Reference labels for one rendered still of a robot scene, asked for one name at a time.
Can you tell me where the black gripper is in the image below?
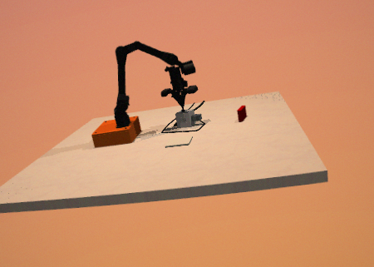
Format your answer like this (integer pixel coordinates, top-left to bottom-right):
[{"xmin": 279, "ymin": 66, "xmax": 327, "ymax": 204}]
[{"xmin": 161, "ymin": 77, "xmax": 198, "ymax": 107}]

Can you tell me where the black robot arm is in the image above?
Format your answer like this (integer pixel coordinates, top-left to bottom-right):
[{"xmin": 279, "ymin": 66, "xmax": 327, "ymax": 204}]
[{"xmin": 114, "ymin": 42, "xmax": 196, "ymax": 128}]

